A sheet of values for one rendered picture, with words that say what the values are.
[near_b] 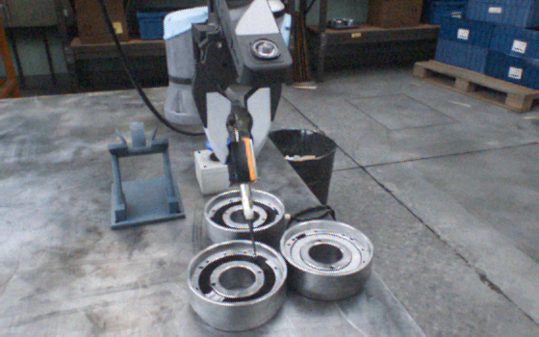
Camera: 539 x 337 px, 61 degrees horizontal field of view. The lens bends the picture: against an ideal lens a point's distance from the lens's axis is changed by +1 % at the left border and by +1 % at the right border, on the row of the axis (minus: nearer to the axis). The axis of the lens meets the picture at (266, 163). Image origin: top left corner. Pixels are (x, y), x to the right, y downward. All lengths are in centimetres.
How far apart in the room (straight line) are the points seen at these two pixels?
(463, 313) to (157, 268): 137
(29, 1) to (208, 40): 384
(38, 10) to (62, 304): 382
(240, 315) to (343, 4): 460
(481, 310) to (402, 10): 336
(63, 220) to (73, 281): 14
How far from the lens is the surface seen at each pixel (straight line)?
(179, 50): 97
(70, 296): 56
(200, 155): 73
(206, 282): 49
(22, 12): 430
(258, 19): 44
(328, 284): 49
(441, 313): 176
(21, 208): 76
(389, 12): 461
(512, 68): 422
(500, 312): 184
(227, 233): 55
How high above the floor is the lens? 115
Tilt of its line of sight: 26 degrees down
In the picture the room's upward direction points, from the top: straight up
